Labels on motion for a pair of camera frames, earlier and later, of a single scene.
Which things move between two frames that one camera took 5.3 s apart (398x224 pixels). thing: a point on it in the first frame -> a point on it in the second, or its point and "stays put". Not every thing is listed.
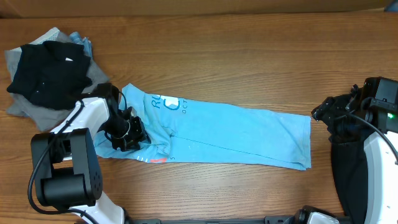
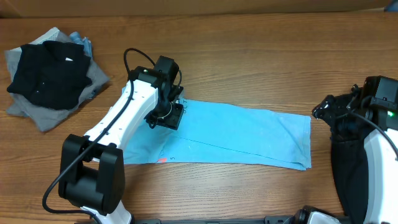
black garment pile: (351, 169) stays put
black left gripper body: (136, 132) -> (166, 114)
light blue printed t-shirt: (177, 127) stays put
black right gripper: (326, 112) stays put
